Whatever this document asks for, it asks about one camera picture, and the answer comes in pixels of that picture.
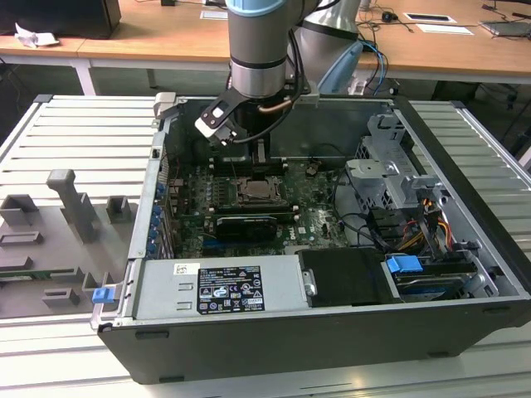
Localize CPU socket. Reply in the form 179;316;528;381
233;175;288;207

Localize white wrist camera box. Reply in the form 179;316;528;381
193;95;242;147

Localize white paper sheet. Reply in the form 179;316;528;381
415;22;479;36

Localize grey power supply unit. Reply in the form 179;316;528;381
133;254;319;321

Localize black monitor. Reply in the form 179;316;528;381
0;0;123;41

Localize hard disk in blue carrier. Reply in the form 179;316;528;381
384;254;476;303

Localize black RAM slots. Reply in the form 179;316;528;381
210;201;300;221
209;155;290;176

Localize blue cable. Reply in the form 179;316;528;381
363;40;390;97

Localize grey metal disk bay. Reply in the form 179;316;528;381
343;113;447;217

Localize black graphics card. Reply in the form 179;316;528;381
214;214;278;244

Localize metal socket cover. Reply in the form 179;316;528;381
235;177;278;205

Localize yellow and red wires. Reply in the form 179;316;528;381
397;218;453;250

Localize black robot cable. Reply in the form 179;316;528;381
231;27;304;144

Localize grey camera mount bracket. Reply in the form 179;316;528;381
285;75;321;109

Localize pale blue teach pendant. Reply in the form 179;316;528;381
318;40;367;93

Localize black open PC case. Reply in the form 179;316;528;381
90;91;531;385

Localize crumpled white paper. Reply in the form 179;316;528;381
13;22;60;47

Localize green motherboard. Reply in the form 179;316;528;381
165;159;377;259

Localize grey parts rack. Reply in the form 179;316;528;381
0;168;140;320

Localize blue case latch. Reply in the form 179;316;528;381
91;286;116;305

